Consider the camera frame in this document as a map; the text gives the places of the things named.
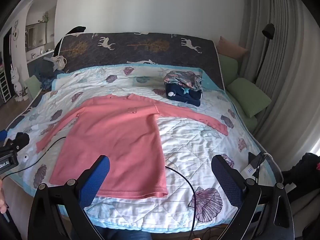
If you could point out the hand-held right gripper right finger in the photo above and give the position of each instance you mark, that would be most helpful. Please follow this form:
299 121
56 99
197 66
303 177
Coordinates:
227 180

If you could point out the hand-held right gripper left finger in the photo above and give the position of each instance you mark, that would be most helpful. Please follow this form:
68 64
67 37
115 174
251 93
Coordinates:
96 180

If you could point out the pink long-sleeve shirt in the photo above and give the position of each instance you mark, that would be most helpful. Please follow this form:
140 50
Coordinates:
112 142

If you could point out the heap of blue clothes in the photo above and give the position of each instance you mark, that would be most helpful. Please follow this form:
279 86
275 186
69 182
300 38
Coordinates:
46 72

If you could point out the person's left hand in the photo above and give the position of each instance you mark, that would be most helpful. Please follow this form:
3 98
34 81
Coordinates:
2 200

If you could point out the small white round device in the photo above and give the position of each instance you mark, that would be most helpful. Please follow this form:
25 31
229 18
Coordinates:
25 158

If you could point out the white power bank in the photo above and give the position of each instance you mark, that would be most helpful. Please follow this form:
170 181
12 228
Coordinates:
249 171

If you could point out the white shell print quilt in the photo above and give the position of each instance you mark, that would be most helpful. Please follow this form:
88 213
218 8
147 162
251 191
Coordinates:
200 142

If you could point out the person's leg in jeans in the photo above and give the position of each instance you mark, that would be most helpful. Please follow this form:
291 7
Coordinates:
125 235

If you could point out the white shelf rack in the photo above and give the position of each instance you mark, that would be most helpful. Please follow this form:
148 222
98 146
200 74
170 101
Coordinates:
5 87

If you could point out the white bear figurine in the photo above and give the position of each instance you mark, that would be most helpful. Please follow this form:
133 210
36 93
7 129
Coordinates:
16 80

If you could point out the black bag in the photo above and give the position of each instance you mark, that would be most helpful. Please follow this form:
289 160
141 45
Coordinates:
305 172

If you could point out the large green pillow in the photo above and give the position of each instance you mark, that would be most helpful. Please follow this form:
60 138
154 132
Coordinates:
250 97

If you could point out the folded navy star garment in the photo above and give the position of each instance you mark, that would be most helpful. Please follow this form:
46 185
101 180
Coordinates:
185 97

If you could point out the white handbag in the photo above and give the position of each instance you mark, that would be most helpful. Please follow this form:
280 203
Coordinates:
60 63

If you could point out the folded floral garment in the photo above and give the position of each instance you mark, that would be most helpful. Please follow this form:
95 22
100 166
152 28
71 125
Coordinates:
182 78

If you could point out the small green pillow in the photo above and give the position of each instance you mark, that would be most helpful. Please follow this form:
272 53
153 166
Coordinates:
228 68

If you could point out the pink pillow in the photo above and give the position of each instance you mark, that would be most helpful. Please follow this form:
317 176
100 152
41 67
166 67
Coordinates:
231 48

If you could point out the dark deer print bedspread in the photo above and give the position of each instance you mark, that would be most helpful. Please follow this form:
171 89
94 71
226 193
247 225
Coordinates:
150 55

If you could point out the grey curtain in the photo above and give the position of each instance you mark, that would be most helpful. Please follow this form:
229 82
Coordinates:
282 55

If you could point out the potted plant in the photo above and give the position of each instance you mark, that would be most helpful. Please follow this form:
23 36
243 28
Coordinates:
45 17

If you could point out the black garment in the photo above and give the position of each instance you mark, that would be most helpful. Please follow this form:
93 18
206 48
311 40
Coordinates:
78 29

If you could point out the black floor lamp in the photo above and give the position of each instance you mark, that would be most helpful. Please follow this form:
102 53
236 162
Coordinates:
268 31

